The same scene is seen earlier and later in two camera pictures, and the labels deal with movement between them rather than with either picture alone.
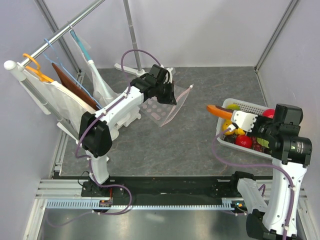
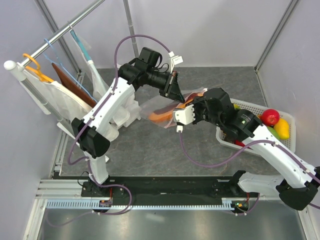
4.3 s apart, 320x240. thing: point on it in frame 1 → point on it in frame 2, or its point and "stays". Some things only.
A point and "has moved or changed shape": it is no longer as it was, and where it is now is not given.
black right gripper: (257, 121) → (197, 101)
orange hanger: (41, 76) stays
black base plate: (177, 189) stays
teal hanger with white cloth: (102, 94) stays
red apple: (269, 113) stays
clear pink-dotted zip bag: (162, 114) has moved or changed shape
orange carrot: (213, 110) has moved or changed shape
